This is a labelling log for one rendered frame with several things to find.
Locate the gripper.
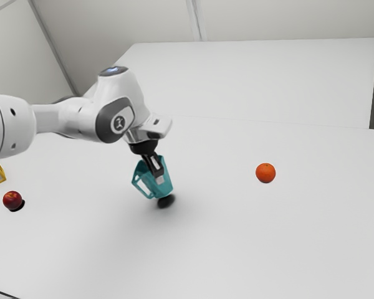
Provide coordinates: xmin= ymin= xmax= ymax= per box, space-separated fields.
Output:
xmin=128 ymin=139 xmax=165 ymax=184

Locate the red apple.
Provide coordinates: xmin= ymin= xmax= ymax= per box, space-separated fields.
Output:
xmin=2 ymin=191 xmax=23 ymax=211

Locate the teal faceted mug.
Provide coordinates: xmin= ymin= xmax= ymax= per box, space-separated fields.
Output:
xmin=131 ymin=154 xmax=175 ymax=199

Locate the orange fruit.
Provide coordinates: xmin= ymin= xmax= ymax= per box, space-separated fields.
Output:
xmin=255 ymin=162 xmax=277 ymax=184

